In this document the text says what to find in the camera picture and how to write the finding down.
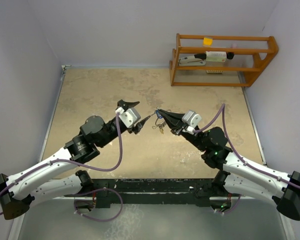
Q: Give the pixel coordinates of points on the wooden shelf rack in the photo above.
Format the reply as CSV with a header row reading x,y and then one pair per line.
x,y
246,55

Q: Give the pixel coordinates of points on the small comb binding piece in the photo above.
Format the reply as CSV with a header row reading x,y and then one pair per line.
x,y
214,71

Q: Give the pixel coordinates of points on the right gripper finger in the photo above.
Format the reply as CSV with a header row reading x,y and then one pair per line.
x,y
170,116
176,127

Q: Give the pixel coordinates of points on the yellow sticky note block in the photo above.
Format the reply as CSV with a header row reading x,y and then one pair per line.
x,y
207,42

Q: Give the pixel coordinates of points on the small black object on shelf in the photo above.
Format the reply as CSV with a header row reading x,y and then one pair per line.
x,y
230,55

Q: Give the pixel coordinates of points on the blue key tag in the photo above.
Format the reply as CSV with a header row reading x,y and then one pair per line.
x,y
159,116

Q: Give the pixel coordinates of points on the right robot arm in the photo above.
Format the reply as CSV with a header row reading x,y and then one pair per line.
x,y
239,175

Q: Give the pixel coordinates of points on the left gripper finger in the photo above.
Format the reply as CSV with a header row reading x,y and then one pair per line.
x,y
138,127
123,106

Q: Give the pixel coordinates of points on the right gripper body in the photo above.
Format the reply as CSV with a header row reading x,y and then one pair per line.
x,y
184,132

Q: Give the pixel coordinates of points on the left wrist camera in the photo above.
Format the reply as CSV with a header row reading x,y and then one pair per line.
x,y
129,117

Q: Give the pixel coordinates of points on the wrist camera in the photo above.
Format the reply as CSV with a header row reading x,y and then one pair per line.
x,y
190,120
129,117

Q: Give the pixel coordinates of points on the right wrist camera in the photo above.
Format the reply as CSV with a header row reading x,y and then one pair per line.
x,y
190,120

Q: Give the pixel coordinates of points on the white stapler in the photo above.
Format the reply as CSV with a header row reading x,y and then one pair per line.
x,y
195,60

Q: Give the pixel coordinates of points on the large metal keyring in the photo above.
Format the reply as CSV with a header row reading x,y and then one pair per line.
x,y
155,112

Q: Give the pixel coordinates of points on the white green box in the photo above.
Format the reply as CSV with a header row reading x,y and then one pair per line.
x,y
216,56

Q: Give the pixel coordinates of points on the bunch of metal keys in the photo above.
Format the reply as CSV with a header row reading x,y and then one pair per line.
x,y
159,125

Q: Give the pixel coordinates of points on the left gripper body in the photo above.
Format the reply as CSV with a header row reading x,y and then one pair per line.
x,y
113,127

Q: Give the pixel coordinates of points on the black mounting base rail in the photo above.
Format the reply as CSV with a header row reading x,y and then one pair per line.
x,y
145,191

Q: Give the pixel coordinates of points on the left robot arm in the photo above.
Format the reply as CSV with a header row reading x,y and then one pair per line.
x,y
20,190

